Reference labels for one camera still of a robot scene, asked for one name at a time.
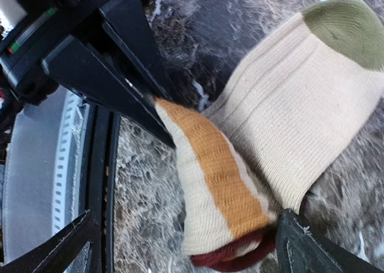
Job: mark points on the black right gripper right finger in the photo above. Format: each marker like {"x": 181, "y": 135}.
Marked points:
{"x": 302, "y": 248}

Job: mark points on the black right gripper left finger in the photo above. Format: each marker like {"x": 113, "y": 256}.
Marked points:
{"x": 56, "y": 254}

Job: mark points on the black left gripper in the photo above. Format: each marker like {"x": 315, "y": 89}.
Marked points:
{"x": 102, "y": 50}

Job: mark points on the beige striped sock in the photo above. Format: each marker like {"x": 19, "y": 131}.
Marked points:
{"x": 290, "y": 108}

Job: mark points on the white slotted cable duct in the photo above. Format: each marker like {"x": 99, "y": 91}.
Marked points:
{"x": 68, "y": 162}

